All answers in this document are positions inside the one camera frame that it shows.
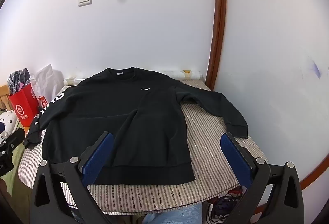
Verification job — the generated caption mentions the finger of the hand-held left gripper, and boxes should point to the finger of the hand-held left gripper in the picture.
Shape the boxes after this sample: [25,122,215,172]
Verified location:
[0,128,25,154]

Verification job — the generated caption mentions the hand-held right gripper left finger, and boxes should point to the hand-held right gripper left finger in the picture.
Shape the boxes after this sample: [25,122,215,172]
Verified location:
[30,131,115,224]

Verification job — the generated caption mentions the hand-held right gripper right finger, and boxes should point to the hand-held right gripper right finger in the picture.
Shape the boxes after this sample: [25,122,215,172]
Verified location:
[220,132,305,224]

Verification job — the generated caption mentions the black sweatshirt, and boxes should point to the black sweatshirt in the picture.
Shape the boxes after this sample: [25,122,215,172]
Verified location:
[24,67,249,185]

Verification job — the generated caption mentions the green cloth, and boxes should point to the green cloth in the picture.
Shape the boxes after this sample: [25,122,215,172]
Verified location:
[0,137,26,196]

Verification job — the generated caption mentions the polka dot white cloth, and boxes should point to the polka dot white cloth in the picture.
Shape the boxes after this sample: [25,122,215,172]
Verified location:
[0,108,22,141]

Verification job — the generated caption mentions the red paper bag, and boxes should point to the red paper bag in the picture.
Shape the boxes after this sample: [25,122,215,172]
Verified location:
[8,83,42,127]

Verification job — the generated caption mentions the striped table mat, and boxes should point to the striped table mat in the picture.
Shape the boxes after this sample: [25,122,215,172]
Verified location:
[17,79,269,214]

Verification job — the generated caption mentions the wooden chair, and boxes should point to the wooden chair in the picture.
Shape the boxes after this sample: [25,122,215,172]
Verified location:
[0,84,12,111]

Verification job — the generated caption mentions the small red and white bag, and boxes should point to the small red and white bag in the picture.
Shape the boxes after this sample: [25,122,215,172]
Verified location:
[38,95,49,109]

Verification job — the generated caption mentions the plaid cloth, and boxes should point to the plaid cloth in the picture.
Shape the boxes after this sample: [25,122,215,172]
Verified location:
[7,68,35,96]

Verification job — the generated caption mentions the white plastic bag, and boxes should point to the white plastic bag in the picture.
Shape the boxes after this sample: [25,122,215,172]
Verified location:
[32,64,65,104]

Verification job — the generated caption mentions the light blue fuzzy cloth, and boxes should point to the light blue fuzzy cloth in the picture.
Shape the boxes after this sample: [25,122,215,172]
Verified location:
[142,203,203,224]

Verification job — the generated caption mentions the white patterned paper roll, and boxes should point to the white patterned paper roll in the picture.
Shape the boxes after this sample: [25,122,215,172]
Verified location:
[64,70,203,86]

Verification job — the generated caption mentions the tangled cables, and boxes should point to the tangled cables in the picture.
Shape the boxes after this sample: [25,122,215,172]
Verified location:
[208,185,247,224]

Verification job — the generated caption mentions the brown wooden door frame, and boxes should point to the brown wooden door frame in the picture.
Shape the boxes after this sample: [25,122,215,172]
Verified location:
[206,0,329,191]

